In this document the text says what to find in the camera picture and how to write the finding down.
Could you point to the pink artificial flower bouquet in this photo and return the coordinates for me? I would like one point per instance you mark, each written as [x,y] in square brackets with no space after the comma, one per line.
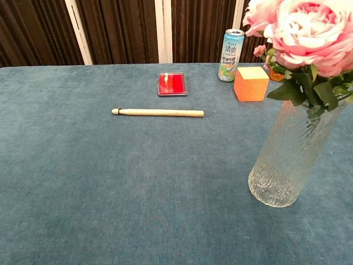
[306,30]

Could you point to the blue carpeted table top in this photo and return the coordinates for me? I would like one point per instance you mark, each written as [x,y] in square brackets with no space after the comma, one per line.
[110,179]

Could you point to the transparent textured glass vase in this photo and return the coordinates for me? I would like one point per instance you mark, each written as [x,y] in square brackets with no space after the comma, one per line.
[284,165]

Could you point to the wooden drumstick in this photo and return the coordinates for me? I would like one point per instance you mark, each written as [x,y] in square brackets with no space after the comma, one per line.
[160,112]

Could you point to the red ink pad case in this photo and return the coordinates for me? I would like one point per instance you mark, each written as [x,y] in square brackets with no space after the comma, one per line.
[172,84]

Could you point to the orange foam cube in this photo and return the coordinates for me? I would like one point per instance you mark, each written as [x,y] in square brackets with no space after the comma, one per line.
[251,85]

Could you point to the light blue drink can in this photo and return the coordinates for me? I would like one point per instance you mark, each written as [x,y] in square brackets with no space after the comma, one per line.
[229,55]

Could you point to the clear jar of rubber bands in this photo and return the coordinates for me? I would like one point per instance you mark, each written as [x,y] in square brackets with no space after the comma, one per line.
[275,76]

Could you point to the dark brown curtain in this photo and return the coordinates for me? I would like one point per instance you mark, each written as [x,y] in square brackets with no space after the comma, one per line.
[124,27]

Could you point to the white partition frame post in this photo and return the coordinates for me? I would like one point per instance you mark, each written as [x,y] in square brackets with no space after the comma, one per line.
[164,30]
[80,36]
[238,16]

